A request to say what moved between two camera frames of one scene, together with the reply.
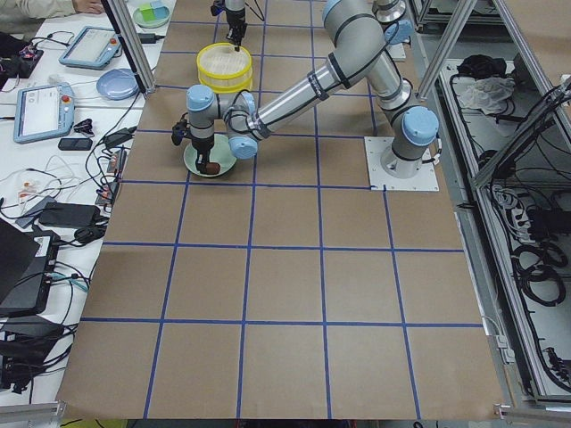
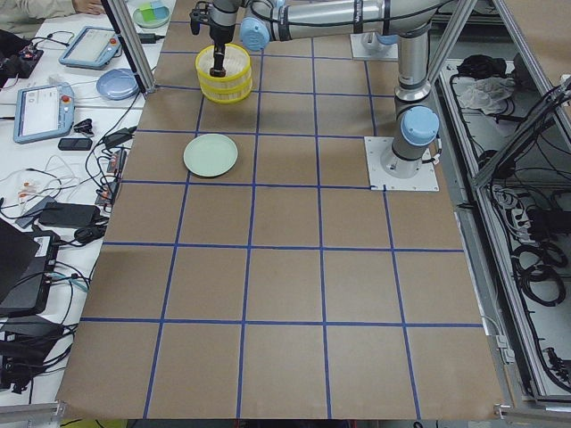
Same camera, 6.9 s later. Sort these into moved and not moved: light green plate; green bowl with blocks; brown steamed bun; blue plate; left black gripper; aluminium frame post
Moved: brown steamed bun; left black gripper
Not moved: light green plate; blue plate; green bowl with blocks; aluminium frame post
